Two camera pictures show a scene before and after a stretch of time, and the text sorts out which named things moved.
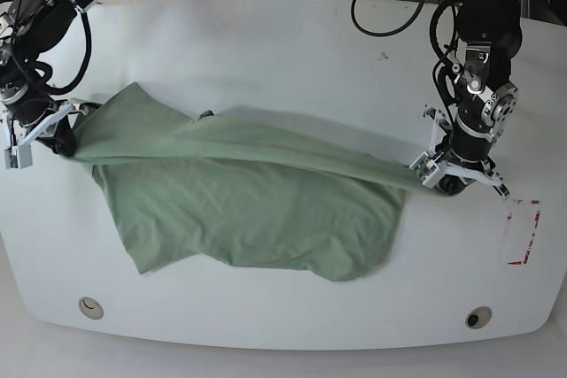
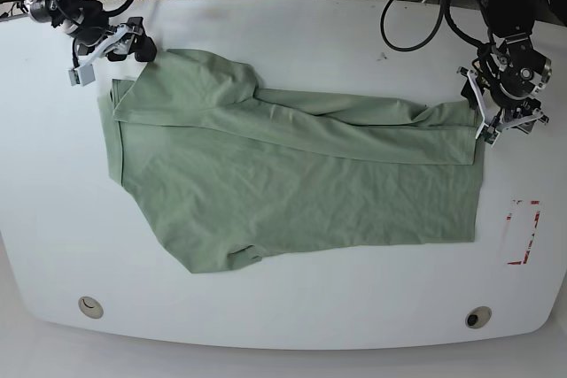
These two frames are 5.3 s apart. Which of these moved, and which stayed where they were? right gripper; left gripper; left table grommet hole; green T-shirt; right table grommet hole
Moved: left gripper; right gripper; green T-shirt
Stayed: right table grommet hole; left table grommet hole
